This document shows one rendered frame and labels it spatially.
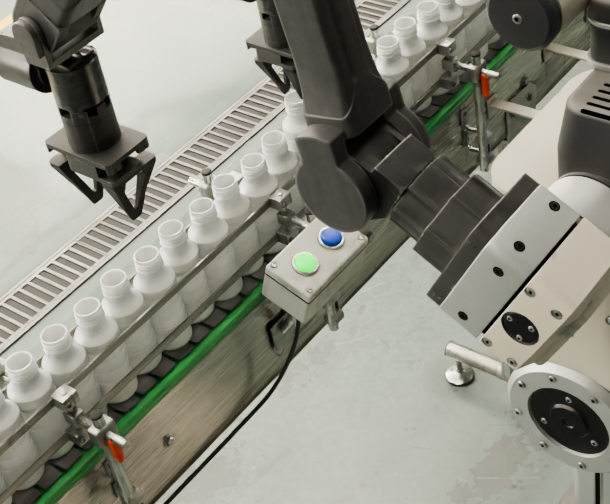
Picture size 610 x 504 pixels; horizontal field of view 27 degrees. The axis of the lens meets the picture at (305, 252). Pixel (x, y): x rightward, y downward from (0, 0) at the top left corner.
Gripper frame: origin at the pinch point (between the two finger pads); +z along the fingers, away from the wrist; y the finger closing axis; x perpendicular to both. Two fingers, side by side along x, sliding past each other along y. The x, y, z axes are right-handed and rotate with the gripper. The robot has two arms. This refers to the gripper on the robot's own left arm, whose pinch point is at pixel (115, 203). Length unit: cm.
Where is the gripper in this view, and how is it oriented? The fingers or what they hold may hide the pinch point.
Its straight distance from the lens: 144.3
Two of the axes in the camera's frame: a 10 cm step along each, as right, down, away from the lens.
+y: 7.8, 3.1, -5.4
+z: 1.5, 7.5, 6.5
